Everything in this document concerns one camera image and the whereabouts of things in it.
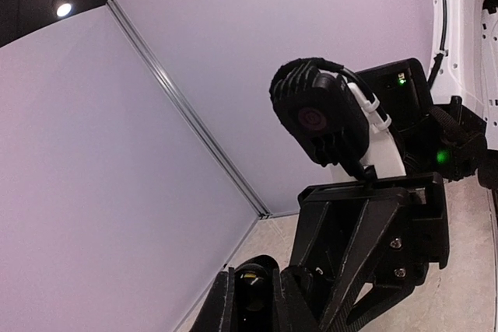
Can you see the right aluminium corner post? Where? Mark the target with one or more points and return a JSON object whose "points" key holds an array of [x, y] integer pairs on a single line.
{"points": [[186, 110]]}

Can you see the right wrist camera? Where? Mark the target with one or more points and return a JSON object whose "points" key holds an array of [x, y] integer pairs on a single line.
{"points": [[337, 120]]}

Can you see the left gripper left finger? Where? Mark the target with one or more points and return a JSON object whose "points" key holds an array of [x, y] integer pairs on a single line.
{"points": [[219, 310]]}

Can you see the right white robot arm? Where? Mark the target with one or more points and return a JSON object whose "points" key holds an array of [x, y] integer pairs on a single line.
{"points": [[447, 119]]}

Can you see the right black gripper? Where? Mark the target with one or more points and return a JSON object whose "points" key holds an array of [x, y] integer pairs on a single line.
{"points": [[374, 240]]}

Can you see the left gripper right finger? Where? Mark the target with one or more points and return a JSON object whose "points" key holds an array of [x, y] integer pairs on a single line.
{"points": [[290, 295]]}

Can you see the black earbud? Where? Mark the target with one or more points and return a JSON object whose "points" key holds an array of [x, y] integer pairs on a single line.
{"points": [[253, 290]]}

